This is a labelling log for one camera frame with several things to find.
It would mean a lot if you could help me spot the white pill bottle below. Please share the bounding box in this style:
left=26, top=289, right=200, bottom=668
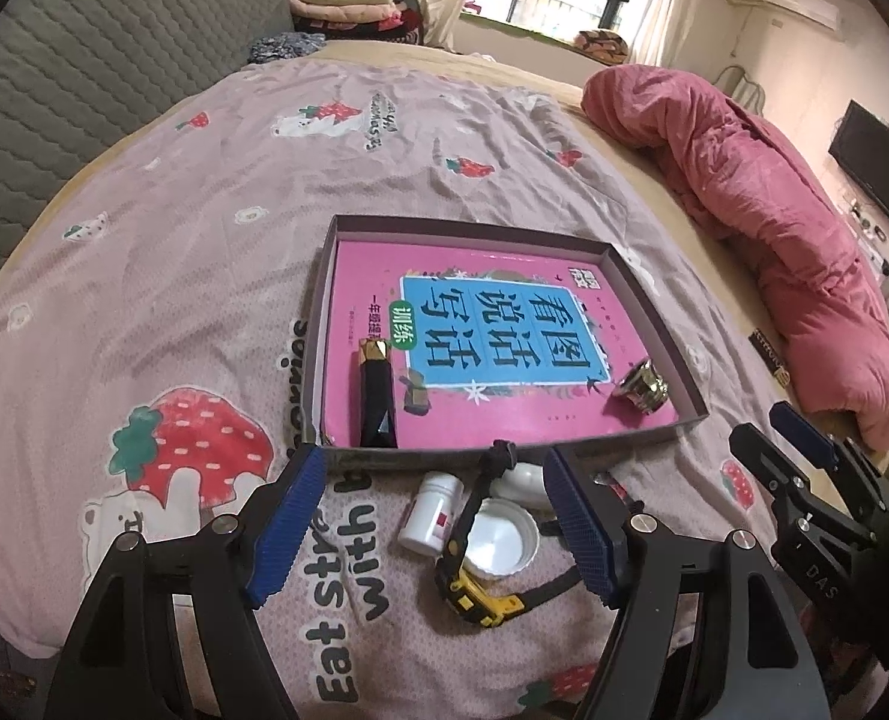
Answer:
left=397, top=471, right=465, bottom=560

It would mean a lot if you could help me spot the dark shallow cardboard box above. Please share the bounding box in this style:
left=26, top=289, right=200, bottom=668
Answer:
left=298, top=214, right=710, bottom=458

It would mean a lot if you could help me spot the black wall television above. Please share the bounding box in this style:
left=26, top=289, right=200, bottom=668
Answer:
left=828, top=99, right=889, bottom=235

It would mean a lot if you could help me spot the grey quilted headboard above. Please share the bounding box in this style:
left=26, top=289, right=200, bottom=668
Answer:
left=0, top=0, right=295, bottom=323

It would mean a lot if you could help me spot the pink strawberry printed blanket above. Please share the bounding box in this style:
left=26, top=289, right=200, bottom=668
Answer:
left=0, top=60, right=783, bottom=661

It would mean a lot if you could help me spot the pink folded blanket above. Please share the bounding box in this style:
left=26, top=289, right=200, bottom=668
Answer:
left=292, top=0, right=405, bottom=25

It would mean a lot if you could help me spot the silver faceted jar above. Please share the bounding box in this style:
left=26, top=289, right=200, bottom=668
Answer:
left=611, top=358, right=671, bottom=415

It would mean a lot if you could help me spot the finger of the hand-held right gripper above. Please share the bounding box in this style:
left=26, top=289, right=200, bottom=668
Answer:
left=769, top=400, right=889, bottom=500
left=728, top=423, right=816, bottom=535

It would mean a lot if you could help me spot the pink book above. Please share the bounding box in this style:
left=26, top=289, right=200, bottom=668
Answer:
left=322, top=240, right=678, bottom=451

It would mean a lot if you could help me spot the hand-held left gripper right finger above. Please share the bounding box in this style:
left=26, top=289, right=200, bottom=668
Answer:
left=540, top=447, right=824, bottom=720

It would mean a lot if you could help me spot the blue patterned cloth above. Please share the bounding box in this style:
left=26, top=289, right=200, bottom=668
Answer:
left=247, top=31, right=329, bottom=67

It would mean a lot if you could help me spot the white air conditioner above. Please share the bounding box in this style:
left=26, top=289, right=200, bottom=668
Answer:
left=759, top=0, right=843, bottom=35

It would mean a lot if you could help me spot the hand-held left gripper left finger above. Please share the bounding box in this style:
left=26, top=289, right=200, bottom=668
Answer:
left=58, top=442, right=329, bottom=720

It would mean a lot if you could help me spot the black faceted lipstick gold cap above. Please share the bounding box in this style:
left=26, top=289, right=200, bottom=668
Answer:
left=356, top=340, right=402, bottom=449

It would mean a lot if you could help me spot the black gold strip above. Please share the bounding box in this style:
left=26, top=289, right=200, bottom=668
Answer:
left=748, top=328, right=791, bottom=383

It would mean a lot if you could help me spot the black yellow wristwatch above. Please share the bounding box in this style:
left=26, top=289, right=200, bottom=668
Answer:
left=433, top=441, right=603, bottom=629

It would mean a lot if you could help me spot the white jar lid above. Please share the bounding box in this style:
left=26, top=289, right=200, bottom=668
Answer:
left=460, top=499, right=541, bottom=578

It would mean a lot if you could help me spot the brown patterned cushion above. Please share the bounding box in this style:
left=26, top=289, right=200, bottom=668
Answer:
left=575, top=28, right=631, bottom=65

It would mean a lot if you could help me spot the metal chair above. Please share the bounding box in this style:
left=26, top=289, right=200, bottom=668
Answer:
left=714, top=65, right=767, bottom=117

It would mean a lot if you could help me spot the pink quilt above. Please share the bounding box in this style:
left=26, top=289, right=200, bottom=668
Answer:
left=580, top=64, right=889, bottom=455

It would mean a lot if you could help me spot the white earbuds case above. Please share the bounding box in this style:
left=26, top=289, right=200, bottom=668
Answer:
left=487, top=461, right=561, bottom=511

